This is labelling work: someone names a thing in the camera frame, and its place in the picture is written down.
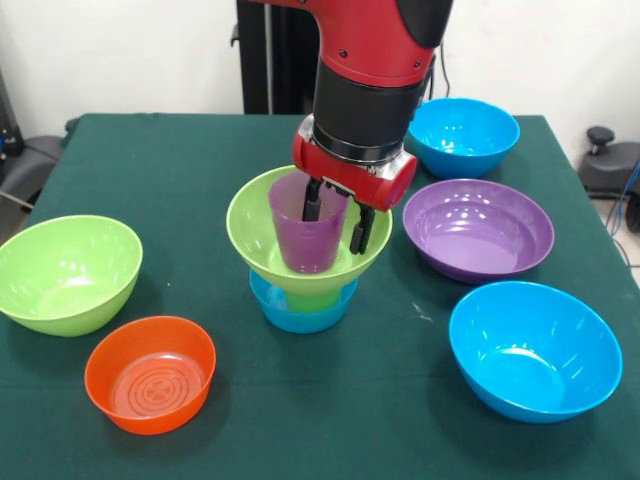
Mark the small orange plastic bowl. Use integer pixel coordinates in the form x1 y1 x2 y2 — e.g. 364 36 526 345
83 315 218 436

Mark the purple plastic bowl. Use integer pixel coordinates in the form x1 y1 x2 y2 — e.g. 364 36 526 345
402 178 556 285

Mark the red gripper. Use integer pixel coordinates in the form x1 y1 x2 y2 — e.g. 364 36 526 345
291 113 419 257

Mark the blue cable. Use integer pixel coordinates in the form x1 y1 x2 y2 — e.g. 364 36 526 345
607 159 640 236

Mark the black wall cable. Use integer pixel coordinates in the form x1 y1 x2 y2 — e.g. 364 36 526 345
435 42 454 100

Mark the small blue plastic bowl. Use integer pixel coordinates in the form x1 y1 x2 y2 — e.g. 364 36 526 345
248 267 360 335

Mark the green plastic bowl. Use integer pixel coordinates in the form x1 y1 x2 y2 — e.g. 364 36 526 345
225 164 394 299
0 214 144 337

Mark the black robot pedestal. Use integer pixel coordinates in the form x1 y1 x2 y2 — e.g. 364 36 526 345
230 0 324 117

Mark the purple plastic cup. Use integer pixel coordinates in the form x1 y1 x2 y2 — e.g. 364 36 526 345
267 173 350 275

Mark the green plastic cup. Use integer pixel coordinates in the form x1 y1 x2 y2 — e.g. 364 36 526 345
285 290 342 315

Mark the dark green tablecloth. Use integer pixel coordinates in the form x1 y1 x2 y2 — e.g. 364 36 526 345
0 112 640 480

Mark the black equipment casing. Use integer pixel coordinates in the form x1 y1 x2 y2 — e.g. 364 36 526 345
0 67 25 186

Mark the grey base with black knob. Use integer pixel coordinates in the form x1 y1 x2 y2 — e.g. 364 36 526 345
579 125 640 201

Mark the grey wheeled base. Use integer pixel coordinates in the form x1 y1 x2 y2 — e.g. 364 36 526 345
0 134 64 211

